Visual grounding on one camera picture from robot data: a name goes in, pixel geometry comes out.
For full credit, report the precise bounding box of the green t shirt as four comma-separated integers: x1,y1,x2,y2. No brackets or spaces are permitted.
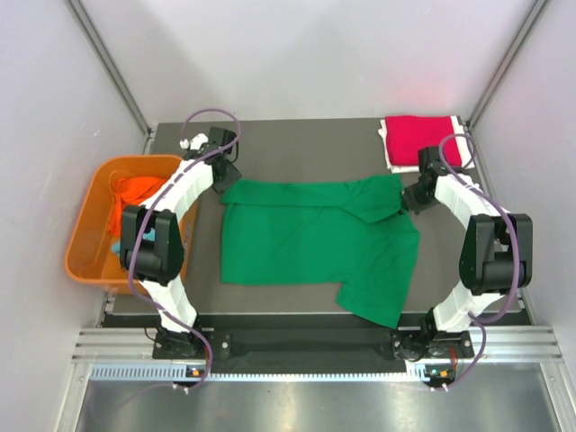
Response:
220,175,420,328

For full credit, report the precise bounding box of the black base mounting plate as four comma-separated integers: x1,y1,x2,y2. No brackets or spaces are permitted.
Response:
152,312,473,374

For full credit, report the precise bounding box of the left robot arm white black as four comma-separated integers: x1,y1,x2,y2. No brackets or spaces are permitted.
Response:
119,127,241,359

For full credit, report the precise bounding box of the light blue t shirt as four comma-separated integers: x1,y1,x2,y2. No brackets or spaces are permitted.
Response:
111,229,156,257

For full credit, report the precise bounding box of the folded white t shirt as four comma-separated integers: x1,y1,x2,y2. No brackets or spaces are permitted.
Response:
376,114,476,176

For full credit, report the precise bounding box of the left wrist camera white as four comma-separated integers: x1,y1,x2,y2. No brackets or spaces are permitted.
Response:
179,133,209,150

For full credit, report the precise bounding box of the slotted grey cable duct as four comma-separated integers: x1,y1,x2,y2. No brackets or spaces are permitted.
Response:
90,364,449,383

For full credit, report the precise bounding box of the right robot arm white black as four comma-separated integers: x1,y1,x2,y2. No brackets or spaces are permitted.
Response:
393,147,533,362

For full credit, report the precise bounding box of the folded red t shirt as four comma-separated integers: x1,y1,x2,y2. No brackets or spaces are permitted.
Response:
384,115,464,167

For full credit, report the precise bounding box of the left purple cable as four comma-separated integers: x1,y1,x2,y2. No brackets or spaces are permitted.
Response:
128,109,242,388

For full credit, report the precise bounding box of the orange plastic basket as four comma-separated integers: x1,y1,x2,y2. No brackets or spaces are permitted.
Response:
65,155,182,294

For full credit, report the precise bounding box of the orange t shirt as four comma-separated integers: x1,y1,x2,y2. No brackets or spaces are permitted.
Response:
107,176,167,237

